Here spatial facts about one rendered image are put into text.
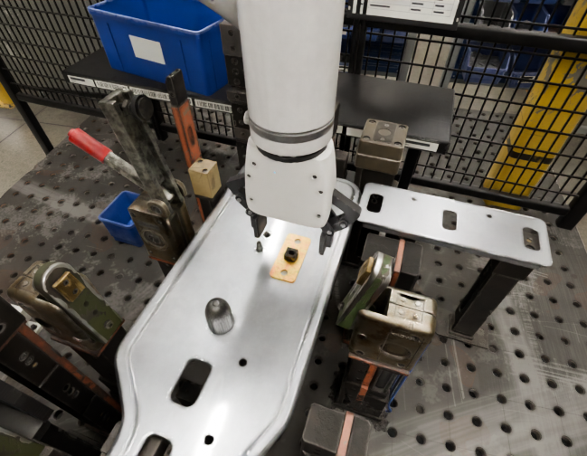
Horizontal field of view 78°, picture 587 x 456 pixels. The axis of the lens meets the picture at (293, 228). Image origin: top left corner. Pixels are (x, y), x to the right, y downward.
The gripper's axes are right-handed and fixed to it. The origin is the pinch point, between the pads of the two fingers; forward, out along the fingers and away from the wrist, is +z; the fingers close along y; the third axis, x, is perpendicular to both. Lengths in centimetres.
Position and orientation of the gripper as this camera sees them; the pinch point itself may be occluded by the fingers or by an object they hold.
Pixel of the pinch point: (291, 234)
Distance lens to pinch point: 48.8
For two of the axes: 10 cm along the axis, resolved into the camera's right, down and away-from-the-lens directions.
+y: 9.5, 2.4, -2.2
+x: 3.3, -7.0, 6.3
